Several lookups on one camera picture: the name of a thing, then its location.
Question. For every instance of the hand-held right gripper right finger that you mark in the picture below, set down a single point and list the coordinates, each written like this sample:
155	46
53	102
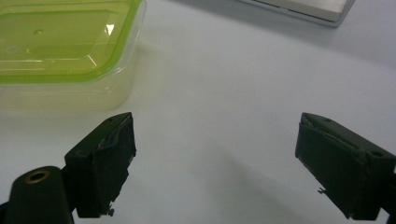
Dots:
339	161

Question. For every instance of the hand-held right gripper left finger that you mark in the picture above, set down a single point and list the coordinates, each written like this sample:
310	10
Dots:
102	165

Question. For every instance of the flat silver metal device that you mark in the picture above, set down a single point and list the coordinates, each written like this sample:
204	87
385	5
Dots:
306	11

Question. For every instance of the clear container with green lid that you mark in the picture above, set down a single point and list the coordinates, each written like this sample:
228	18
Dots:
67	54

